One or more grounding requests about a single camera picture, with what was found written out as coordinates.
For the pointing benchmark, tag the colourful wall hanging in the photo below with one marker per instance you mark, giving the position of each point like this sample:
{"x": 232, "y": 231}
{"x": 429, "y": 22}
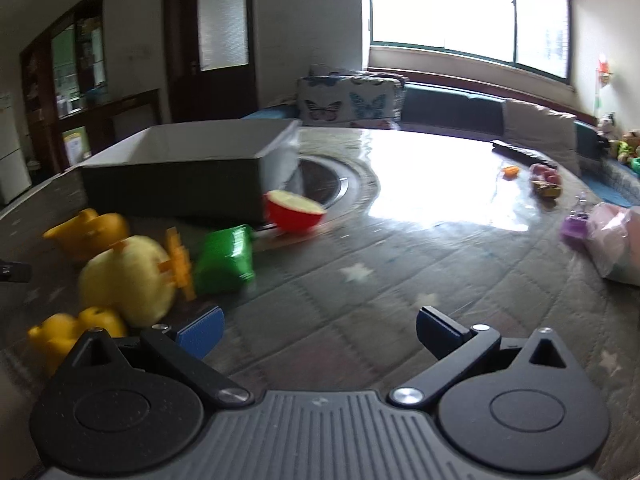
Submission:
{"x": 604, "y": 80}

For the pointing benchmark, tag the white refrigerator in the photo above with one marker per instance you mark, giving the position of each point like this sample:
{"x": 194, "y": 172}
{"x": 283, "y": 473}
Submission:
{"x": 12, "y": 160}

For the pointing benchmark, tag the dark wooden counter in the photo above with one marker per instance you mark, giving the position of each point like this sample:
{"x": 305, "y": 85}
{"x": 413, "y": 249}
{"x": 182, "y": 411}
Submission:
{"x": 135, "y": 110}

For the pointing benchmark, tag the grey star-print table mat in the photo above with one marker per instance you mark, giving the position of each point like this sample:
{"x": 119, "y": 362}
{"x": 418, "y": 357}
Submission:
{"x": 350, "y": 300}

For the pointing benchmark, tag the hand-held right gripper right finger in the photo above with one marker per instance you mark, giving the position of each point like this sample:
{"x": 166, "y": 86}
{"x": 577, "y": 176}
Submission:
{"x": 440, "y": 332}

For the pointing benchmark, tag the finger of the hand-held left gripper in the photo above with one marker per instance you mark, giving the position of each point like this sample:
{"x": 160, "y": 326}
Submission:
{"x": 15, "y": 271}

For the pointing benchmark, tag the large window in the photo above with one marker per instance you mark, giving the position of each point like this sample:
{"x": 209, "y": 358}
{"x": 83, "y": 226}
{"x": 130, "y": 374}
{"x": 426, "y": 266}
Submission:
{"x": 450, "y": 5}

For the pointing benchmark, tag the pink toy food pile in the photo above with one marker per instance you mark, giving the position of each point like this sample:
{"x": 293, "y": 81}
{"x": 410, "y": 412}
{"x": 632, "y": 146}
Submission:
{"x": 546, "y": 182}

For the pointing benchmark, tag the red toy apple half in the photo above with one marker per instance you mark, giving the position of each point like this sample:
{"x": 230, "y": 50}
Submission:
{"x": 292, "y": 215}

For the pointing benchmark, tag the beige cushion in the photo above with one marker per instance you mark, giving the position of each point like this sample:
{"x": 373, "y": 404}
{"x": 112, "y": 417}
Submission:
{"x": 540, "y": 130}

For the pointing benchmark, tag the green plastic toy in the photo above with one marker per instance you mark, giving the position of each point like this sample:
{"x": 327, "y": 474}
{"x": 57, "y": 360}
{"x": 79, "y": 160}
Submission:
{"x": 225, "y": 260}

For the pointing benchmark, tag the pink plastic bag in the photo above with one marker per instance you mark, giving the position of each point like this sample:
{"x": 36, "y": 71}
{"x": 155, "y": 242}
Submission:
{"x": 615, "y": 245}

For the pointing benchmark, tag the grey cardboard box white inside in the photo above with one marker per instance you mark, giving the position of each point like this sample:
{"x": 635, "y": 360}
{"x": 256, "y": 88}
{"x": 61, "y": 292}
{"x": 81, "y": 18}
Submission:
{"x": 175, "y": 185}

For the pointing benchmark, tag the butterfly print cushion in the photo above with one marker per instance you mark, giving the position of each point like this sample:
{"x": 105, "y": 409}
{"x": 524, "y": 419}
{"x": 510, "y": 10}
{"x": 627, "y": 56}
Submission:
{"x": 345, "y": 102}

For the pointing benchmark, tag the wooden door frosted glass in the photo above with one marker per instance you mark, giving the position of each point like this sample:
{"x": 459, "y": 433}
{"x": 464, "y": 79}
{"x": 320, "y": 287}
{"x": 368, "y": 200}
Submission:
{"x": 220, "y": 35}

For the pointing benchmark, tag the pile of stuffed toys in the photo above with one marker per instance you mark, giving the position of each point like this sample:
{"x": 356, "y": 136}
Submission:
{"x": 625, "y": 145}

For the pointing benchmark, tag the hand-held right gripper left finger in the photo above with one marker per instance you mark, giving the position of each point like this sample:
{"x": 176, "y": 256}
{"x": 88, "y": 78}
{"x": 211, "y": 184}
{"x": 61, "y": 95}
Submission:
{"x": 200, "y": 334}

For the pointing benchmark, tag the dark blue sofa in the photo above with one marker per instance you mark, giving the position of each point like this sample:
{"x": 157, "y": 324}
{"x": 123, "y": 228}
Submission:
{"x": 450, "y": 107}

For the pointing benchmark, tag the pale yellow toy chick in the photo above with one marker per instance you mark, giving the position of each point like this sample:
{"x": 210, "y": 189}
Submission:
{"x": 130, "y": 280}

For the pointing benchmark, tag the black remote control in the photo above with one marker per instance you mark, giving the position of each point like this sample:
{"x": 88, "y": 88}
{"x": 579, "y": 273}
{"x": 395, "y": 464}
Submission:
{"x": 520, "y": 151}

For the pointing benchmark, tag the small orange toy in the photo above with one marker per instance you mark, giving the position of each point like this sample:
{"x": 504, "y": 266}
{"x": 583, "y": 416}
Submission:
{"x": 511, "y": 172}

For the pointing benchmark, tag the wooden shelf cabinet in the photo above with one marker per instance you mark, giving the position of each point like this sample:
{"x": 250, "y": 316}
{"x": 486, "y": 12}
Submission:
{"x": 65, "y": 60}

